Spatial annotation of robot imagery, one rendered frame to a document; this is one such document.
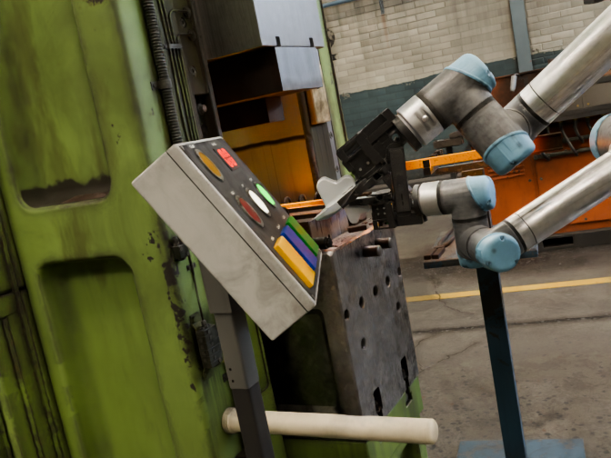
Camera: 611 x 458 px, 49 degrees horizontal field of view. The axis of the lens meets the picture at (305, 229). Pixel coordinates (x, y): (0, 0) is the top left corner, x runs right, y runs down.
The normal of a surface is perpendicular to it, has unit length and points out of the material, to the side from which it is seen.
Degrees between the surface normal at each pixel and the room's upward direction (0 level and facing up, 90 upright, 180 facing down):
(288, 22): 90
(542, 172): 90
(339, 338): 90
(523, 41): 90
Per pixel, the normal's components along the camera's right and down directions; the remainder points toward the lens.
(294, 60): 0.87, -0.09
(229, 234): -0.05, 0.17
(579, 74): -0.22, 0.47
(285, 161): -0.46, 0.22
